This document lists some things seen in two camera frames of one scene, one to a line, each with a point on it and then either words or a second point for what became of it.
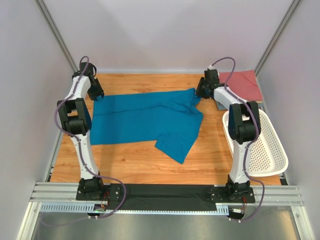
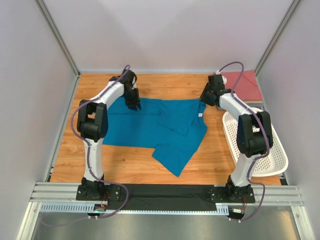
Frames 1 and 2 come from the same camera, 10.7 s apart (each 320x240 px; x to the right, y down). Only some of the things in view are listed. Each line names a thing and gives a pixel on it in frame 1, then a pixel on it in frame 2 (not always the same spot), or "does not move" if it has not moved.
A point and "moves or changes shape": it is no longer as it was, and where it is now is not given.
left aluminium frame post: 42,6 does not move
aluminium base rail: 48,192 does not move
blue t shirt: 174,116 moves or changes shape
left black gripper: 95,90 -> 132,100
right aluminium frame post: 285,22 does not move
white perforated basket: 267,155 does not move
